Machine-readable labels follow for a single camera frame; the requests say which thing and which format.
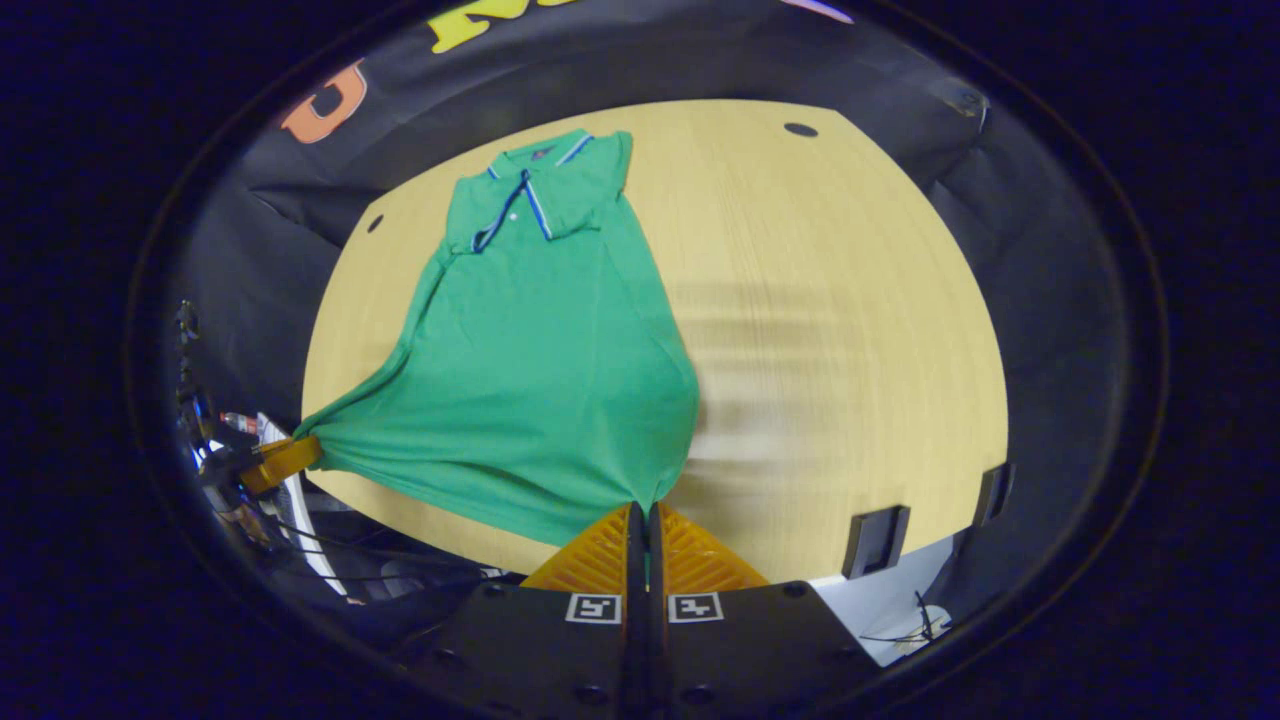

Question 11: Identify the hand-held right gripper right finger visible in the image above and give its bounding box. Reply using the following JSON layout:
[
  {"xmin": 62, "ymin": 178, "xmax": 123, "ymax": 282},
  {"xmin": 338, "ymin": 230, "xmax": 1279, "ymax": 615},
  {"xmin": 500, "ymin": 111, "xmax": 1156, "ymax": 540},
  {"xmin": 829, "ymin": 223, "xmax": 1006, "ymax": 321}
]
[{"xmin": 649, "ymin": 502, "xmax": 889, "ymax": 720}]

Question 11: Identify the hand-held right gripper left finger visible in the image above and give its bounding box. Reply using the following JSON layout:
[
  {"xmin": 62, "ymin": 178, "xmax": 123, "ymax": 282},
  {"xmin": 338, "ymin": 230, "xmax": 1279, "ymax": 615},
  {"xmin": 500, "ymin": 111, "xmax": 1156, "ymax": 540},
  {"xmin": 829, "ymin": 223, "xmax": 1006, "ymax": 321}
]
[{"xmin": 428, "ymin": 502, "xmax": 650, "ymax": 720}]

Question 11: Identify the green T-shirt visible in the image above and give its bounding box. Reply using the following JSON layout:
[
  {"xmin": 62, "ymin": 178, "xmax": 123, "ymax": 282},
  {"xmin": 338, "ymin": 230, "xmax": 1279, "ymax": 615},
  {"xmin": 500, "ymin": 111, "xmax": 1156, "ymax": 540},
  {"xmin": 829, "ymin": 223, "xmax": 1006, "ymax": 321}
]
[{"xmin": 293, "ymin": 127, "xmax": 703, "ymax": 549}]

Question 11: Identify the black table edge bracket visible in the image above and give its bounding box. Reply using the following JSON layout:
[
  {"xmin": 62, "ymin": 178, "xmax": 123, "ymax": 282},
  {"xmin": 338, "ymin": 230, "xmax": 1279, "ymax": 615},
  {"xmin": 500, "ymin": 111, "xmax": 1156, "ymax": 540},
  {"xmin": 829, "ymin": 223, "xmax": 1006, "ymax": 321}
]
[
  {"xmin": 972, "ymin": 461, "xmax": 1016, "ymax": 528},
  {"xmin": 843, "ymin": 504, "xmax": 913, "ymax": 581}
]

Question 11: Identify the thin black cable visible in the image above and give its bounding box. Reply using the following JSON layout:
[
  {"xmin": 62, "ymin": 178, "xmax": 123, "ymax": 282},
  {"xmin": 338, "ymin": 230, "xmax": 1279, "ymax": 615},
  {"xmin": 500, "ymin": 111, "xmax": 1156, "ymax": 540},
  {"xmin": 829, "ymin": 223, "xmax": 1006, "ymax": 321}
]
[{"xmin": 858, "ymin": 590, "xmax": 949, "ymax": 646}]

